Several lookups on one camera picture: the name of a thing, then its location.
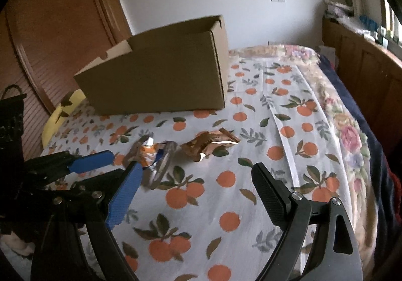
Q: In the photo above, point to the floral blanket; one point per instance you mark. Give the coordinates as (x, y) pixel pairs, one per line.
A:
(348, 136)

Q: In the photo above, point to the dark blue blanket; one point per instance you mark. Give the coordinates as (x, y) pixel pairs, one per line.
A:
(373, 130)

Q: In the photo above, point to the red cloth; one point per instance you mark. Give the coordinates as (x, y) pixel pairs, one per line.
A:
(397, 186)

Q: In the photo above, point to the wooden cabinet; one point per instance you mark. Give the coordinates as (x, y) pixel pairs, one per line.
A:
(367, 80)

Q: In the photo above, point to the brown cardboard box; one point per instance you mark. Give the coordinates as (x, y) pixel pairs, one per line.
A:
(163, 80)

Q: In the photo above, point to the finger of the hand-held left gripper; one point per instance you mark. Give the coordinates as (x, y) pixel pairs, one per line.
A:
(91, 161)

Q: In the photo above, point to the wooden wardrobe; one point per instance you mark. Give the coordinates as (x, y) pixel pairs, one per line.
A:
(56, 33)

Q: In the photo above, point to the clutter of small cabinet items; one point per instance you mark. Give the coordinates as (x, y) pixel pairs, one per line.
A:
(367, 25)

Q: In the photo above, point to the yellow pillow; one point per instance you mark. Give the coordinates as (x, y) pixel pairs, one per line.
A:
(56, 117)

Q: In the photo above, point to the orange fruit print bedsheet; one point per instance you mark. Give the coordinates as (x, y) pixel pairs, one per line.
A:
(219, 193)

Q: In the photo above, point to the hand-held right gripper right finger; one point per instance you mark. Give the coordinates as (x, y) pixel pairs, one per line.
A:
(271, 196)

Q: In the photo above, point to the brown gold snack packet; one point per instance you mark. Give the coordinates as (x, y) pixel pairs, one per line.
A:
(207, 144)

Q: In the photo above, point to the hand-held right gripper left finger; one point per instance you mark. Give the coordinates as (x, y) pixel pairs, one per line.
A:
(124, 196)

